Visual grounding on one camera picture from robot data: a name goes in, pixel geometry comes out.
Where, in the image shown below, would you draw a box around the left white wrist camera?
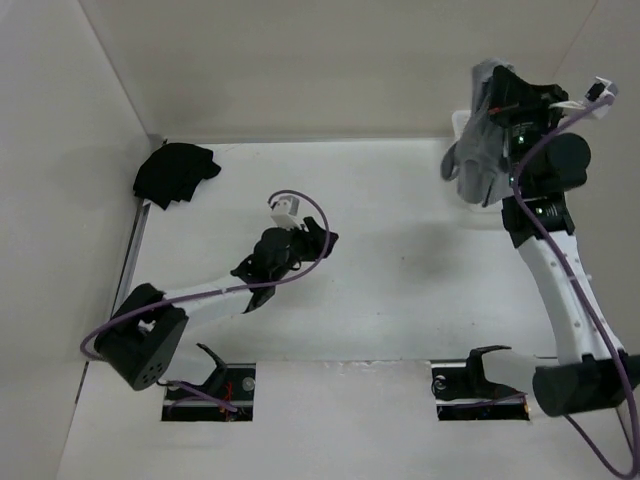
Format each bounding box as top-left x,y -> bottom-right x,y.
269,195 -> 300,230

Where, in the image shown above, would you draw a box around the white plastic basket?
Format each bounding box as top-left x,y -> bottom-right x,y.
451,107 -> 506,216

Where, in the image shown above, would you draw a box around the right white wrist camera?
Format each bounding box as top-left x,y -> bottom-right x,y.
549,76 -> 619,120

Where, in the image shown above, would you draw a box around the grey tank top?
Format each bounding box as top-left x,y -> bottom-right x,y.
440,58 -> 514,208

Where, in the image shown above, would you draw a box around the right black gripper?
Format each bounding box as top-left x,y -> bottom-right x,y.
489,66 -> 573,190

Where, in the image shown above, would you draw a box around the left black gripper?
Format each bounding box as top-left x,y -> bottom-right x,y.
271,217 -> 336,283

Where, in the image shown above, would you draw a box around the folded black tank tops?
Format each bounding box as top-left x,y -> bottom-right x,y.
132,143 -> 222,210

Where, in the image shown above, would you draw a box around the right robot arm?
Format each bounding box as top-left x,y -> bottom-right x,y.
463,65 -> 639,417

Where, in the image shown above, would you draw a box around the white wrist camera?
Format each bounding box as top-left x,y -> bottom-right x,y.
549,76 -> 619,120
269,195 -> 300,230

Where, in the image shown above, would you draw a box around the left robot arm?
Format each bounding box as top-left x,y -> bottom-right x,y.
94,216 -> 339,399

